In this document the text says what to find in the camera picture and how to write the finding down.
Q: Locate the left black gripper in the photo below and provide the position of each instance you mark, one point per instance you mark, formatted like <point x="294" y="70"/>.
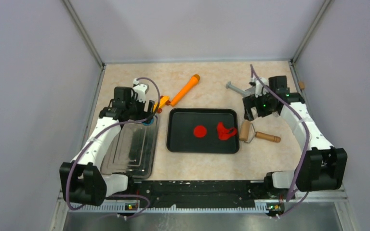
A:
<point x="143" y="114"/>

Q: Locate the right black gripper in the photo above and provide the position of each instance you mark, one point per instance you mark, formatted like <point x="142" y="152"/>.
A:
<point x="250" y="101"/>

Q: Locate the wooden rolling pin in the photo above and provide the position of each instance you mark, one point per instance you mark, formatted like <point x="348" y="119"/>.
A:
<point x="247" y="133"/>

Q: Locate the red dough piece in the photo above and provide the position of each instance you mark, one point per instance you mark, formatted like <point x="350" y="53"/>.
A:
<point x="224" y="133"/>

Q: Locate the black baking tray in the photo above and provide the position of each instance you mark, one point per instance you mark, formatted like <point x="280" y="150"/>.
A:
<point x="182" y="121"/>

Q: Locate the round red dough wrapper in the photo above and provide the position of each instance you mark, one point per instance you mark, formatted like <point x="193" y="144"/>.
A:
<point x="200" y="131"/>

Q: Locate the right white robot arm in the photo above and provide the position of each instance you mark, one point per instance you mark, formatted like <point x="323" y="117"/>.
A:
<point x="321" y="166"/>

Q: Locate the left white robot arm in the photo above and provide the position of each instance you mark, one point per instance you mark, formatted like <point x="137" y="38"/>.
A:
<point x="81" y="179"/>

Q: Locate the blue dough piece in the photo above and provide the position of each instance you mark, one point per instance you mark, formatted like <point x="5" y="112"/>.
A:
<point x="148" y="123"/>

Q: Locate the grey dumbbell tool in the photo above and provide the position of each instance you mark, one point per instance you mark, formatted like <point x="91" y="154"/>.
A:
<point x="230" y="86"/>

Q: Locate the yellow toy car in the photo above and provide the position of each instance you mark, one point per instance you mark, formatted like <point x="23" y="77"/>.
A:
<point x="163" y="101"/>

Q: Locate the small wooden block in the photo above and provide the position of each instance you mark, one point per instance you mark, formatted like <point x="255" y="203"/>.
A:
<point x="301" y="85"/>

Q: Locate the silver metal tray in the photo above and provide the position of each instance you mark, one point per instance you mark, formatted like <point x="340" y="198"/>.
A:
<point x="132" y="151"/>

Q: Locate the orange toy carrot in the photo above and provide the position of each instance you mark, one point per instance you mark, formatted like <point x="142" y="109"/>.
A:
<point x="194" y="80"/>

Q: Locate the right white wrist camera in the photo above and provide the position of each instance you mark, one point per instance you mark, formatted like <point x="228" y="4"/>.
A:
<point x="259" y="83"/>

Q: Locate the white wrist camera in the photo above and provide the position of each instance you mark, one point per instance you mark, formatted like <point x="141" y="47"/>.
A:
<point x="259" y="83"/>
<point x="141" y="90"/>

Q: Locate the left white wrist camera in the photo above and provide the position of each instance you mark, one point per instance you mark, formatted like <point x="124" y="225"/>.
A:
<point x="141" y="90"/>

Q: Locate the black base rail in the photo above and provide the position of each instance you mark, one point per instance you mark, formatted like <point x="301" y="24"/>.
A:
<point x="202" y="194"/>

